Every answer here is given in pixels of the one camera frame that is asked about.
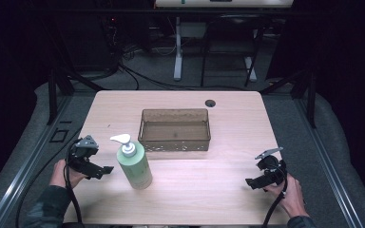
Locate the brown transparent plastic basket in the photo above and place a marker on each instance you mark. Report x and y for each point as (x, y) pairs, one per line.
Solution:
(175, 129)

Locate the black metal stand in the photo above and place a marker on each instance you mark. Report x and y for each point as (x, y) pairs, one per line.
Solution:
(297, 91)
(66, 85)

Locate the black chair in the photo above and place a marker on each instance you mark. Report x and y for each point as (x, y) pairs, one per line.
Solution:
(231, 47)

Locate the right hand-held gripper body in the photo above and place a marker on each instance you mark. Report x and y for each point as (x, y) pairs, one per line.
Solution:
(271, 169)

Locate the person's right hand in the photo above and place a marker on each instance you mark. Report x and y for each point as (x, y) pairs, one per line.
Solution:
(289, 198)

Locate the green pump lotion bottle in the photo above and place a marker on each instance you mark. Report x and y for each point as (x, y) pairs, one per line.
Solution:
(133, 162)

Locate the person's left hand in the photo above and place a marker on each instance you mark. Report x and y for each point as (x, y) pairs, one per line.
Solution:
(61, 174)

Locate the white desk in background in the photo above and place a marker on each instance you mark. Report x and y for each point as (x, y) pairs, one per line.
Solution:
(202, 31)

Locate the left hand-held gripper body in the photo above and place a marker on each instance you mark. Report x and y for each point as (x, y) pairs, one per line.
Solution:
(81, 154)

